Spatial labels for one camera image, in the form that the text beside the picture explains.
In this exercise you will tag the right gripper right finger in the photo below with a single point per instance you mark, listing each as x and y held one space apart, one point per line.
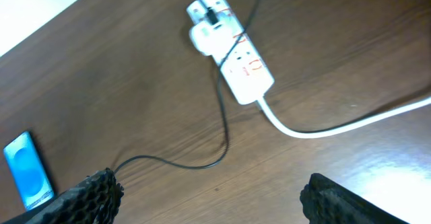
325 201

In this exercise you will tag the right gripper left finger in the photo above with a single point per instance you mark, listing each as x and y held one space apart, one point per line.
95 200

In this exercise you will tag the blue screen smartphone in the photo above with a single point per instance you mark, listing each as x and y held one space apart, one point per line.
28 171

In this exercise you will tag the white USB charger plug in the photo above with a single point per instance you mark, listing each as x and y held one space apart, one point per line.
212 39

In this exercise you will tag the white power strip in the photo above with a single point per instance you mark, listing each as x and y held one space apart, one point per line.
242 66

